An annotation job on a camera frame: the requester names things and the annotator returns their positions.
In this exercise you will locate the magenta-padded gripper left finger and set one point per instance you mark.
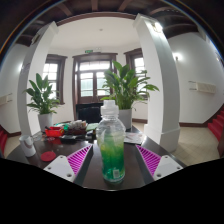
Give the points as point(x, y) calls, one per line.
point(58, 166)

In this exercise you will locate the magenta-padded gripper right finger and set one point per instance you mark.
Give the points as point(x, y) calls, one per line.
point(166, 166)

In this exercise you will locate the clear bottle with green drink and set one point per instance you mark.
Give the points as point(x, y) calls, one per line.
point(111, 153)

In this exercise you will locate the flat round red coaster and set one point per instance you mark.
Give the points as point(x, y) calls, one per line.
point(48, 156)

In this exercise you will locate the black flat device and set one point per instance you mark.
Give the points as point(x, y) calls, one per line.
point(68, 139)

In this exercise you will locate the white mug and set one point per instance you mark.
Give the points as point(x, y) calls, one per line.
point(27, 146)

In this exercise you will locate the printed paper leaflet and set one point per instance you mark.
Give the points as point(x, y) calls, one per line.
point(134, 138)

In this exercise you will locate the potted plant in white pot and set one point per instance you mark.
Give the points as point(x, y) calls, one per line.
point(126, 86)
point(45, 120)

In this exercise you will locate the green notebook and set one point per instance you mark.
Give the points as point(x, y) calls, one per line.
point(91, 126)

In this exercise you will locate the black chair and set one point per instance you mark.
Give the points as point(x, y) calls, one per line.
point(88, 113)

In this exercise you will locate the brown wooden double door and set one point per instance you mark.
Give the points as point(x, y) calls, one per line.
point(87, 98)

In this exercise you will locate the brown framed window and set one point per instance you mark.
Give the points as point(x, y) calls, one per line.
point(138, 63)
point(50, 71)

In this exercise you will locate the green exit sign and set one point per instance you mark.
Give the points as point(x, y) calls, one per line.
point(89, 51)

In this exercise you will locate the white wall heater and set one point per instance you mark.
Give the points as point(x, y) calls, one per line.
point(205, 87)
point(5, 99)

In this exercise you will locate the wall lamp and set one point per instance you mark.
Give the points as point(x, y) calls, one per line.
point(177, 56)

